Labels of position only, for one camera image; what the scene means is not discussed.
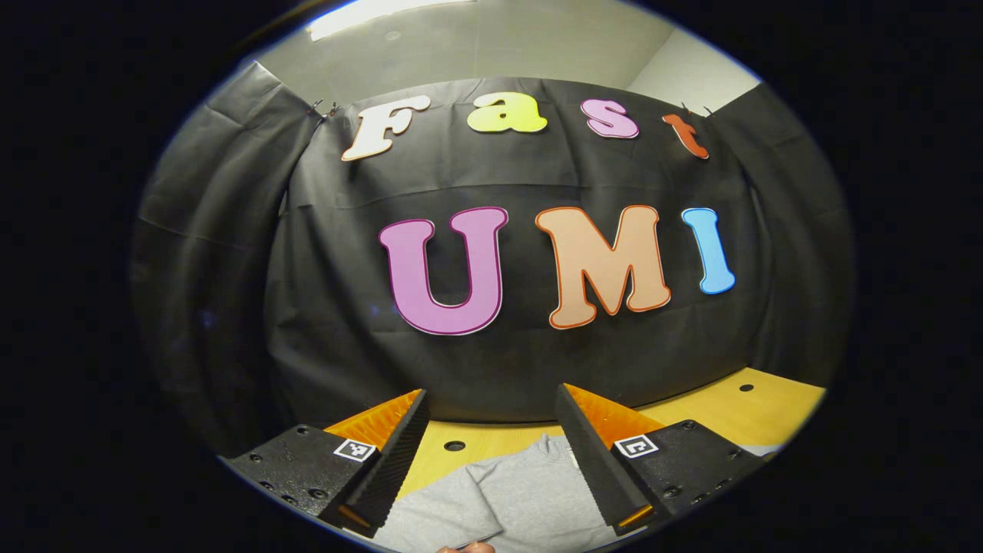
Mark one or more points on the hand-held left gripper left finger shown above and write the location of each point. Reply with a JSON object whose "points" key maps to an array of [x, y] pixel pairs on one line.
{"points": [[392, 468]]}

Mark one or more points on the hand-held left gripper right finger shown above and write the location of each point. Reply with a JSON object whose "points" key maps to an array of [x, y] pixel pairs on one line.
{"points": [[595, 468]]}

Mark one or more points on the grey sweatshirt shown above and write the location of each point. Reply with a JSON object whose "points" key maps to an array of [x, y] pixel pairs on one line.
{"points": [[530, 499]]}

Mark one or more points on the black backdrop cloth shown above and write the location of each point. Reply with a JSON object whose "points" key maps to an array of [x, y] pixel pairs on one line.
{"points": [[345, 253]]}

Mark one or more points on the ceiling light panel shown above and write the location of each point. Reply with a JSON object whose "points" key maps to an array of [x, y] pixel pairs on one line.
{"points": [[369, 11]]}

